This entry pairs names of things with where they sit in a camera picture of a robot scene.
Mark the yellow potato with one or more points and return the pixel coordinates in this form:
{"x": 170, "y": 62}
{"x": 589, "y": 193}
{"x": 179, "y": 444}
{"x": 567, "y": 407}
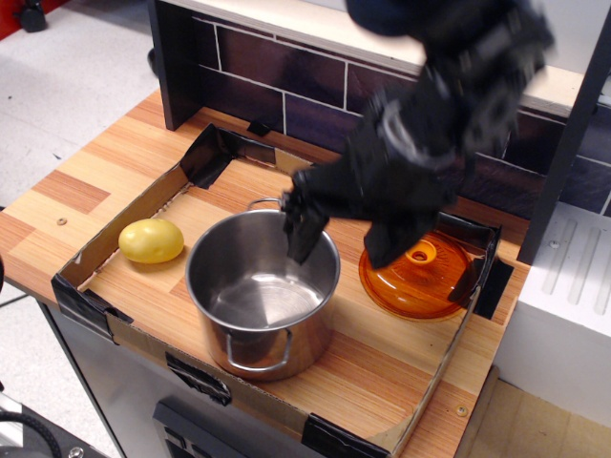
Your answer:
{"x": 151, "y": 241}

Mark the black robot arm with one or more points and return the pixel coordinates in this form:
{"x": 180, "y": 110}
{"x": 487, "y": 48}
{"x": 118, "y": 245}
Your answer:
{"x": 480, "y": 57}

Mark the orange transparent pot lid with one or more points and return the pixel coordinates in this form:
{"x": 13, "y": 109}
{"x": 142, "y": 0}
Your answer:
{"x": 431, "y": 281}

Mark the white sink drainboard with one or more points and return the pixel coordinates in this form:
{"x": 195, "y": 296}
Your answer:
{"x": 557, "y": 343}

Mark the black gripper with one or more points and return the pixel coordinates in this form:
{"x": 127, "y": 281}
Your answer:
{"x": 402, "y": 163}

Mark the cardboard fence with black tape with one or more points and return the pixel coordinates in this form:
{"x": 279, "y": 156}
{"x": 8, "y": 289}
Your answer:
{"x": 205, "y": 339}

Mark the black wheel on floor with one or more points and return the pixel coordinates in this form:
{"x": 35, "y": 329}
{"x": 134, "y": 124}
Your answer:
{"x": 31, "y": 16}

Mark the stainless steel pot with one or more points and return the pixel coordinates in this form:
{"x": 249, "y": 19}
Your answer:
{"x": 266, "y": 316}

